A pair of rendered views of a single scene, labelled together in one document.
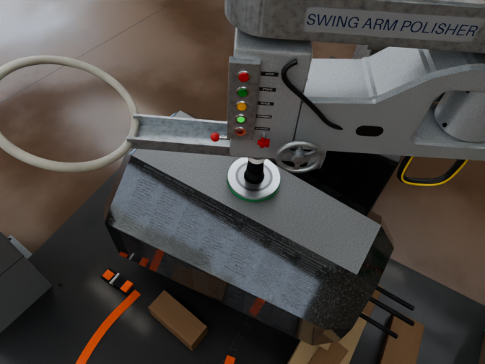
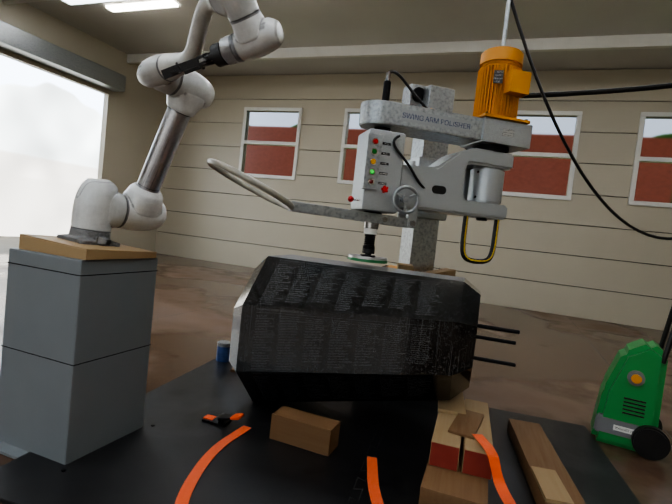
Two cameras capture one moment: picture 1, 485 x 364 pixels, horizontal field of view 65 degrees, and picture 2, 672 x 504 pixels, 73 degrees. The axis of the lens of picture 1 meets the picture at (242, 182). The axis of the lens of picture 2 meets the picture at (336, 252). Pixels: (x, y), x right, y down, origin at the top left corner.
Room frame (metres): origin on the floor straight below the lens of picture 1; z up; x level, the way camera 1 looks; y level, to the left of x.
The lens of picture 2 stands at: (-1.47, 0.65, 1.02)
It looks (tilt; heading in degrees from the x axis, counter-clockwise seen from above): 3 degrees down; 348
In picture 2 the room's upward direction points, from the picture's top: 6 degrees clockwise
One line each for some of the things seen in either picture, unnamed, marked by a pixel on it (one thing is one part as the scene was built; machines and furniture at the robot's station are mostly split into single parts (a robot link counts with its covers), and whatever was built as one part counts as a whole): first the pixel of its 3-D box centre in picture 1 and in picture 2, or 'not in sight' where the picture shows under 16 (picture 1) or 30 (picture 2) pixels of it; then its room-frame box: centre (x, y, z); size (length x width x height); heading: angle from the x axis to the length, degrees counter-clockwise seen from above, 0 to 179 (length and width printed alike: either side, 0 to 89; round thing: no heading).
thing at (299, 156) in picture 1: (298, 149); (403, 200); (0.82, -0.17, 1.20); 0.15 x 0.10 x 0.15; 92
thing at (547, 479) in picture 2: not in sight; (550, 485); (0.07, -0.65, 0.10); 0.25 x 0.10 x 0.01; 158
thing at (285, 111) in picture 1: (290, 92); (390, 177); (0.94, -0.12, 1.33); 0.36 x 0.22 x 0.45; 92
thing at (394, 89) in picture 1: (389, 106); (443, 187); (0.93, -0.44, 1.31); 0.74 x 0.23 x 0.49; 92
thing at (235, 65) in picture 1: (242, 102); (372, 161); (0.82, 0.02, 1.38); 0.08 x 0.03 x 0.28; 92
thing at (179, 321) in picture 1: (177, 320); (304, 429); (0.57, 0.27, 0.07); 0.30 x 0.12 x 0.12; 56
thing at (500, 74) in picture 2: not in sight; (499, 88); (0.94, -0.70, 1.90); 0.31 x 0.28 x 0.40; 2
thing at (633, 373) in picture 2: not in sight; (636, 366); (0.63, -1.58, 0.43); 0.35 x 0.35 x 0.87; 49
